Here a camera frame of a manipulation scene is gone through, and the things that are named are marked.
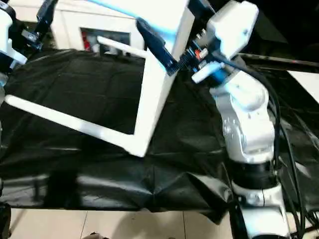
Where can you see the red packet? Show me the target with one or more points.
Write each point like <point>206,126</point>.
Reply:
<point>86,41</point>

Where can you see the white flat board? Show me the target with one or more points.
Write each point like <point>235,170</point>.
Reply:
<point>306,84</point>

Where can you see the dark metal pole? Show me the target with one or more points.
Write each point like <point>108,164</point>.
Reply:
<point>286,62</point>

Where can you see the black backdrop cloth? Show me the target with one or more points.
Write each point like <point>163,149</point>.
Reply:
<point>286,25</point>

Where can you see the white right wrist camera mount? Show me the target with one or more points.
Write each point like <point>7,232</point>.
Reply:
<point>231,22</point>

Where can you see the black glossy mat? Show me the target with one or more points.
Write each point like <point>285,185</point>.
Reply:
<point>74,87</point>

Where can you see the white glass-door cabinet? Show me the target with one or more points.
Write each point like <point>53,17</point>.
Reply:
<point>69,22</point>

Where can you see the white plastic table top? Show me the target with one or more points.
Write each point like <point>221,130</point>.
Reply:
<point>159,99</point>

